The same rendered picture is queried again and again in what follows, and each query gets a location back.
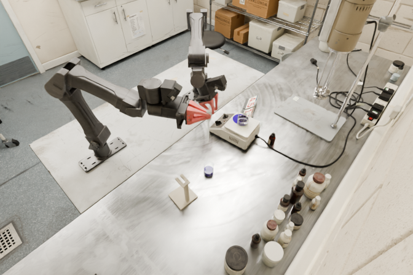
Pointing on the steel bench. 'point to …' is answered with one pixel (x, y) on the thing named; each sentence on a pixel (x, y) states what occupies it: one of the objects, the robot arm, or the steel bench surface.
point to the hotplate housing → (235, 137)
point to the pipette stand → (182, 193)
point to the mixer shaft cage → (322, 91)
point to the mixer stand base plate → (310, 117)
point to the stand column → (373, 46)
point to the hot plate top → (242, 127)
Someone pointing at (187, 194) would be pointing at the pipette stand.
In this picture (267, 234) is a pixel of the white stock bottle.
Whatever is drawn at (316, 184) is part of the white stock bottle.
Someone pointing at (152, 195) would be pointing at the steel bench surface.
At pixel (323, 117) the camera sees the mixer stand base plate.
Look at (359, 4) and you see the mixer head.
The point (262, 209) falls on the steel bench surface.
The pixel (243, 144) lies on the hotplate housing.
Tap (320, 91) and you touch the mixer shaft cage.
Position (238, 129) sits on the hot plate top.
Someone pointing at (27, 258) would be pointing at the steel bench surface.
